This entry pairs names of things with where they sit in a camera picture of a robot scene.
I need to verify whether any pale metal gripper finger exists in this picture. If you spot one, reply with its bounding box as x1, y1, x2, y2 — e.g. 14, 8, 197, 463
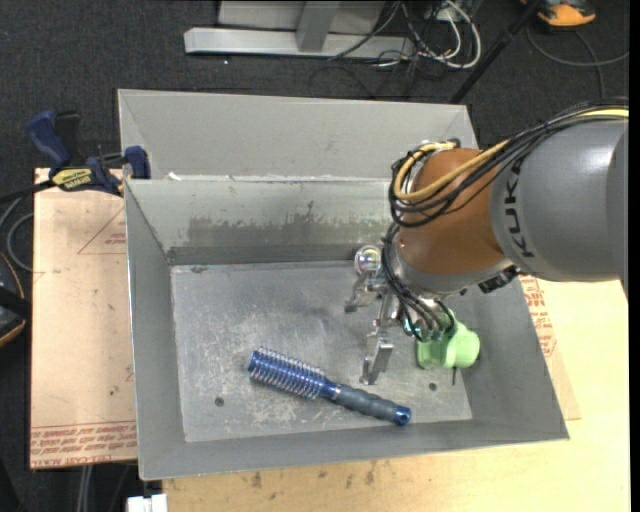
343, 273, 375, 315
359, 330, 395, 387

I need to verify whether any blue hairbrush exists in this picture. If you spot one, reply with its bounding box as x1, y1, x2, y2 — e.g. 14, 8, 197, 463
247, 347, 413, 427

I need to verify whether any pale green plastic cup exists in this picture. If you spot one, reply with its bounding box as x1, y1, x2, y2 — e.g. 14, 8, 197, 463
415, 308, 482, 371

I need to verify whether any grey metal bin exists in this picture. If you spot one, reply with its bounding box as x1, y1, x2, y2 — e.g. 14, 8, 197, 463
117, 88, 571, 482

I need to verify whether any brown cardboard board, red print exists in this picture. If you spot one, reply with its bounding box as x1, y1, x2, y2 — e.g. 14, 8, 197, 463
29, 167, 582, 471

